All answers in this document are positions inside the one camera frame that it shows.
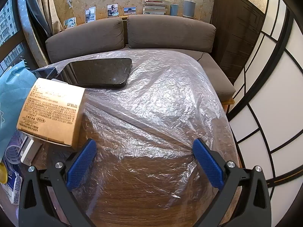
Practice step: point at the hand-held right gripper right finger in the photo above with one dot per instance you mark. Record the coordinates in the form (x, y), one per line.
(208, 163)

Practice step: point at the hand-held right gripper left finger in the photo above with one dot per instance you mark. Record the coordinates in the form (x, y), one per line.
(81, 163)

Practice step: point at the blue white tissue packet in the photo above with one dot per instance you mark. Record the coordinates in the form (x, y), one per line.
(14, 184)

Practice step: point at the white box with blue end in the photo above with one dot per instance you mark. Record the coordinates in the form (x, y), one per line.
(30, 150)

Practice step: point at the brown cardboard box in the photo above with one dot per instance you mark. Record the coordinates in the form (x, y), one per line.
(52, 108)

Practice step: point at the blue white medicine box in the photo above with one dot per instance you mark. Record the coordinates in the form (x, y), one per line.
(14, 149)

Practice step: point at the yellow round lid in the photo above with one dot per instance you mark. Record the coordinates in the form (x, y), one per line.
(2, 172)

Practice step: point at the brown sofa seat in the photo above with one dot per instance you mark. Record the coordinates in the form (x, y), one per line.
(215, 75)

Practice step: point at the black smartphone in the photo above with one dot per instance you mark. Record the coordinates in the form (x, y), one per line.
(99, 72)

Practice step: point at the teal paper bag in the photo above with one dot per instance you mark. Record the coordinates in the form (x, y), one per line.
(11, 99)

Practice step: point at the black framed partition screen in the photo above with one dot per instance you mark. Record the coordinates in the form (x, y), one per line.
(272, 87)

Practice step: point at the brown sofa back cushion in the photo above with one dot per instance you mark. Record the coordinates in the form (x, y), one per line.
(85, 37)
(170, 32)

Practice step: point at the dark wooden cabinet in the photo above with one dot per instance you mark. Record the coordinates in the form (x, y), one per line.
(236, 33)

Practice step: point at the white framed child photo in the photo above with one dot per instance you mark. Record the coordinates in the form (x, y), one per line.
(69, 23)

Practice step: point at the standing person photo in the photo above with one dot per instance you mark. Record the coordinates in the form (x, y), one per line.
(90, 14)

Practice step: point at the window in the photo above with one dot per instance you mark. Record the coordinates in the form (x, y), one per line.
(9, 28)

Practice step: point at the beige curtain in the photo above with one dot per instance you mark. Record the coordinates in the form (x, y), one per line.
(35, 16)

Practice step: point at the large grey cylinder speaker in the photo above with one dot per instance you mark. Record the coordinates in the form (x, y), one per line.
(189, 9)

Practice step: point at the sunglasses person photo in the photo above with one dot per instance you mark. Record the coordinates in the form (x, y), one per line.
(112, 10)

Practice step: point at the blue cylindrical cup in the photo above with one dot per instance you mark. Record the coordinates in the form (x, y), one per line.
(174, 9)

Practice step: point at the building photo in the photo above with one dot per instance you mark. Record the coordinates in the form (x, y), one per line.
(130, 10)

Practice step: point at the stack of books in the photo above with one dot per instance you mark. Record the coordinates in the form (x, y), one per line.
(156, 7)

